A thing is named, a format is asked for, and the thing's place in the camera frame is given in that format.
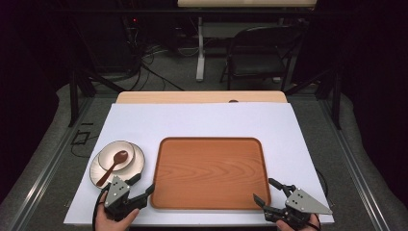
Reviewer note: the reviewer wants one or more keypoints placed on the white table mat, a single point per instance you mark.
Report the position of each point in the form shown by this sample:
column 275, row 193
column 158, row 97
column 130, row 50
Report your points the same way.
column 205, row 122

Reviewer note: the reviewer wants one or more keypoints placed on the white metal table leg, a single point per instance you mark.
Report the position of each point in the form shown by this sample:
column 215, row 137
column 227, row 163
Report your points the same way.
column 200, row 51

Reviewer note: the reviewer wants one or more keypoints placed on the brown wooden tray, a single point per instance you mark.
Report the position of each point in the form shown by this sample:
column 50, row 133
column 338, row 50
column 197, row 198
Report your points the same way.
column 210, row 173

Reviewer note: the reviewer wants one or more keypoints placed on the large white plate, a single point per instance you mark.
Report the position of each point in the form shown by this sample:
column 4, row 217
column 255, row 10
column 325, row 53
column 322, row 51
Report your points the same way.
column 134, row 166

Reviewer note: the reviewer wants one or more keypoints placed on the person's left hand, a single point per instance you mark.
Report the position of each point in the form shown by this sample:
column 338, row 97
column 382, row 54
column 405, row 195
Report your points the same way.
column 113, row 219

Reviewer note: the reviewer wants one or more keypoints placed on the black metal stand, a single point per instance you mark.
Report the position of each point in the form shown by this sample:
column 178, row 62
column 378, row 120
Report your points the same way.
column 80, row 89
column 327, row 89

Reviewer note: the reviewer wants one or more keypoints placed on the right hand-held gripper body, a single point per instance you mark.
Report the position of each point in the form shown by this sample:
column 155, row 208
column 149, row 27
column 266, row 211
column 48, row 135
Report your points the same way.
column 300, row 207

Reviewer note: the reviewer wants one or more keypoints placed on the black folding chair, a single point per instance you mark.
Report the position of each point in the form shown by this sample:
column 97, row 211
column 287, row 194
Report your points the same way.
column 260, row 54

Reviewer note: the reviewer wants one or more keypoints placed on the small white bowl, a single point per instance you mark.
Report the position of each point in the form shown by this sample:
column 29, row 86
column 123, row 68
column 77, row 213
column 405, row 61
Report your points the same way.
column 116, row 155

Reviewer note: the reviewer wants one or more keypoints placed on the person's right hand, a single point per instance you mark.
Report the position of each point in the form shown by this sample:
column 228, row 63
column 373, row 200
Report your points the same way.
column 293, row 225

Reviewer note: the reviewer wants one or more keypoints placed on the brown wooden spoon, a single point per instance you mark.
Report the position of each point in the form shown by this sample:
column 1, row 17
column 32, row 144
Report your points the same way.
column 113, row 167

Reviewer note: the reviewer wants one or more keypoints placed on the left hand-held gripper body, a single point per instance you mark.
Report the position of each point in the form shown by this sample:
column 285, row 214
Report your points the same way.
column 116, row 196

